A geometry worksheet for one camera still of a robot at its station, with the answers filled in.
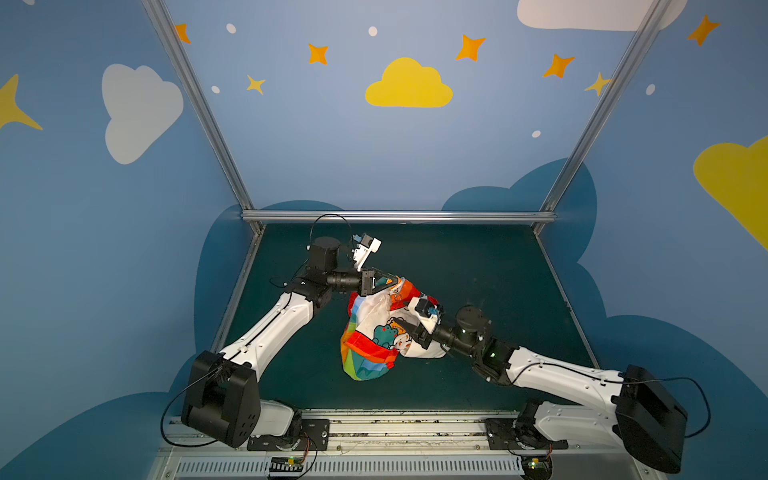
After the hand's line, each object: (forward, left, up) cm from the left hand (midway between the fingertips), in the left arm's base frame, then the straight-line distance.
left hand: (395, 279), depth 74 cm
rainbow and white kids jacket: (-8, +6, -17) cm, 20 cm away
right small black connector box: (-36, -36, -29) cm, 59 cm away
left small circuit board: (-36, +26, -29) cm, 53 cm away
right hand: (-5, -3, -4) cm, 7 cm away
